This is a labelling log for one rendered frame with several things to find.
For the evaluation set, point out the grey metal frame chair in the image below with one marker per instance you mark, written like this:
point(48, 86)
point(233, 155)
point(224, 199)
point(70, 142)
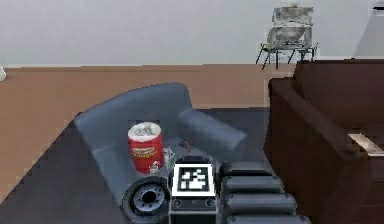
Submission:
point(290, 33)

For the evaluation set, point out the dark grey rug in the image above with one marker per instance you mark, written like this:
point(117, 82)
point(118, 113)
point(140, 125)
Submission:
point(66, 180)

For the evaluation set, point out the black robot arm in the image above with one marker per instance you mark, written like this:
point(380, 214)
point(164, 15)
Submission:
point(246, 193)

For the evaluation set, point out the red snack can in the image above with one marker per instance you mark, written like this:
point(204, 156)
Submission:
point(146, 148)

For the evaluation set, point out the dark brown sofa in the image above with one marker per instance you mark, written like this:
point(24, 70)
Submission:
point(326, 133)

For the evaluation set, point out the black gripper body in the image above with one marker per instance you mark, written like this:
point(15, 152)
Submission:
point(146, 199)

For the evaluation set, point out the pale flat book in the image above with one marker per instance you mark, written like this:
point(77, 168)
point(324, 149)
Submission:
point(366, 143)

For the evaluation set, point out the grey blue armchair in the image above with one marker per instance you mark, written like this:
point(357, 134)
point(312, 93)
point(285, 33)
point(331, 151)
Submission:
point(133, 110)

